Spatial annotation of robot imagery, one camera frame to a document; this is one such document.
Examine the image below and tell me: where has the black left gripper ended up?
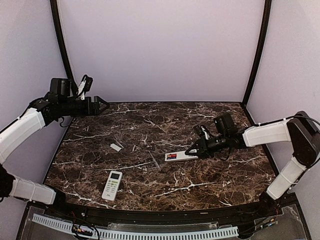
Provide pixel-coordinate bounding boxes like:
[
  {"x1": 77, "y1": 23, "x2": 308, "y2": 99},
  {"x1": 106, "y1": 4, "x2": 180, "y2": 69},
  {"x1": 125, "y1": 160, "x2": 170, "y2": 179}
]
[{"x1": 59, "y1": 95, "x2": 110, "y2": 116}]

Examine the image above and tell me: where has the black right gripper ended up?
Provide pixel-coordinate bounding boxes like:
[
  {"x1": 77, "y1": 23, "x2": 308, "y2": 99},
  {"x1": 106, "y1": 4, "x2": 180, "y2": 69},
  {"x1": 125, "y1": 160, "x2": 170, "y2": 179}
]
[{"x1": 185, "y1": 132, "x2": 229, "y2": 159}]

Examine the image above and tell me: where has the white KT-16 remote control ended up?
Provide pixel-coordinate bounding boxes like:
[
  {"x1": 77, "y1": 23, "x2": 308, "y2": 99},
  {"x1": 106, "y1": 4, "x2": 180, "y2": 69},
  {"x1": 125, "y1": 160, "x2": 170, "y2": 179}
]
[{"x1": 164, "y1": 151, "x2": 198, "y2": 162}]

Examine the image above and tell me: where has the white battery cover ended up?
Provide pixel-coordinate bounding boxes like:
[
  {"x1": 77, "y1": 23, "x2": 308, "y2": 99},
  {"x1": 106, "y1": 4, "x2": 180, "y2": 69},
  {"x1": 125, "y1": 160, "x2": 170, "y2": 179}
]
[{"x1": 110, "y1": 143, "x2": 123, "y2": 152}]

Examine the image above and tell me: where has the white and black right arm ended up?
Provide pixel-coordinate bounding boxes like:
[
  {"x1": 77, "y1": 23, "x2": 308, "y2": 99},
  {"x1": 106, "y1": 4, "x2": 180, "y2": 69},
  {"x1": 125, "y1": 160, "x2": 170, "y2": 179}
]
[{"x1": 185, "y1": 111, "x2": 320, "y2": 217}]

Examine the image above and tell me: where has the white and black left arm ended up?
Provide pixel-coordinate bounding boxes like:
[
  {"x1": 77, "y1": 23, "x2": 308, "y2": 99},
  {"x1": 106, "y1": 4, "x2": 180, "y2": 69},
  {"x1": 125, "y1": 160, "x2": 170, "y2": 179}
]
[{"x1": 0, "y1": 75, "x2": 110, "y2": 218}]

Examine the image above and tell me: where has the white remote with green buttons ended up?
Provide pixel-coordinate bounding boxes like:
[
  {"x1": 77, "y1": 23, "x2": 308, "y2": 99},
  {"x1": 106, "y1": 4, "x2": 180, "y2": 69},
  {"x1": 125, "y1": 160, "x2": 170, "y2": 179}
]
[{"x1": 101, "y1": 170, "x2": 123, "y2": 201}]

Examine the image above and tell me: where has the white slotted cable duct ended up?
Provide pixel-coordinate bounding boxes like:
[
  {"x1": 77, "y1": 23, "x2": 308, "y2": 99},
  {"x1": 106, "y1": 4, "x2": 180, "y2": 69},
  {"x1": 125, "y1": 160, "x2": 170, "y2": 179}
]
[{"x1": 32, "y1": 213, "x2": 239, "y2": 240}]

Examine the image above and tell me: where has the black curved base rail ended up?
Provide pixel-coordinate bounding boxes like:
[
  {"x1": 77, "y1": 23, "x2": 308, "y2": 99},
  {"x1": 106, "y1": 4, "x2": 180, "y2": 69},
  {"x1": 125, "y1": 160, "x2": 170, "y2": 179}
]
[{"x1": 44, "y1": 197, "x2": 283, "y2": 226}]

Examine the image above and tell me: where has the right black frame post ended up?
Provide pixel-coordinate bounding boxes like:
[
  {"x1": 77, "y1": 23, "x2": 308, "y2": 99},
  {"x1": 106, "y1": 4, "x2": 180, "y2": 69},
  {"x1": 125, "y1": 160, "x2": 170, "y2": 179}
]
[{"x1": 241, "y1": 0, "x2": 272, "y2": 108}]

